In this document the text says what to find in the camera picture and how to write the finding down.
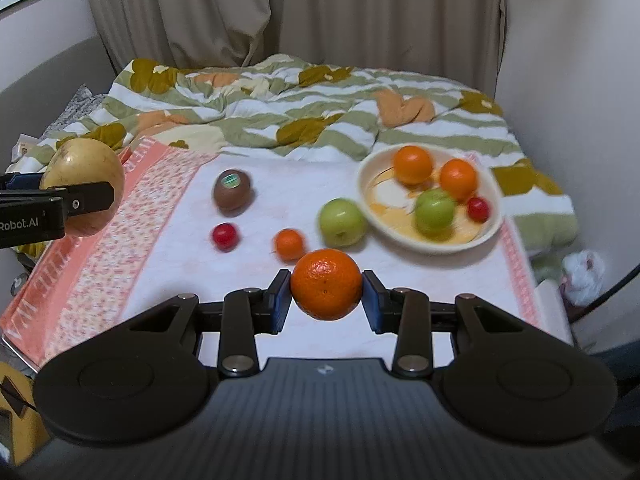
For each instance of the pink floral tablecloth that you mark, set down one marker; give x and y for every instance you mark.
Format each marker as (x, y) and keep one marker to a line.
(150, 270)

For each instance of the cream cartoon print bowl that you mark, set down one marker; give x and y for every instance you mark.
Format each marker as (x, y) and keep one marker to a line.
(387, 220)

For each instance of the white plastic bag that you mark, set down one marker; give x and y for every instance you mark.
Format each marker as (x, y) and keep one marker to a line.
(582, 275)

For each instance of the red cherry tomato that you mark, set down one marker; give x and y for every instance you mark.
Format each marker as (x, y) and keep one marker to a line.
(478, 208)
(224, 236)

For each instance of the yellow object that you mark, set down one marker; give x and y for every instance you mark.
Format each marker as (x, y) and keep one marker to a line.
(17, 425)

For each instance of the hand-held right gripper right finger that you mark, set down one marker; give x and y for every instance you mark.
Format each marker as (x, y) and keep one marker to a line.
(372, 305)

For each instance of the green apple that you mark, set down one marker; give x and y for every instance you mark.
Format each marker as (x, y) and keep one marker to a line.
(342, 221)
(435, 210)

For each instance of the beige curtain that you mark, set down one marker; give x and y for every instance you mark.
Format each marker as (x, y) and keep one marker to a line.
(225, 10)

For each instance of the green striped floral blanket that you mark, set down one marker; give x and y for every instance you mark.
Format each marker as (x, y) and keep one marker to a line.
(300, 105)

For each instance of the grey patterned cloth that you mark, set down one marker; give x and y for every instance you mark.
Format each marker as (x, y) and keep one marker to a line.
(75, 107)

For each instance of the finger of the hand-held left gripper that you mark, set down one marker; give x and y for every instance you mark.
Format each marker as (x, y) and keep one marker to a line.
(20, 180)
(85, 199)

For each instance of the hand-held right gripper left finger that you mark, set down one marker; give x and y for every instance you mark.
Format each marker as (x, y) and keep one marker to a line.
(280, 302)

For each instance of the small mandarin orange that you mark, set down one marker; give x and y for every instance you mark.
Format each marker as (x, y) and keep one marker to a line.
(458, 179)
(289, 243)

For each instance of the brown kiwi with green sticker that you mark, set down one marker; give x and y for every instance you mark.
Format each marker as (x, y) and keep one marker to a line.
(232, 192)

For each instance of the grey upholstered headboard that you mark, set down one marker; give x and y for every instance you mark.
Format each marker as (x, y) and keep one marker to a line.
(45, 85)

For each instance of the large orange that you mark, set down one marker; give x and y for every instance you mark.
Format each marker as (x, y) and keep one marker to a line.
(327, 282)
(413, 164)

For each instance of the large yellow apple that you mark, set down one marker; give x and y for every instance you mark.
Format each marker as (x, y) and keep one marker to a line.
(85, 162)

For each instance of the small white box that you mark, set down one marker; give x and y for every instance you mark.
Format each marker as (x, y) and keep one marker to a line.
(25, 149)

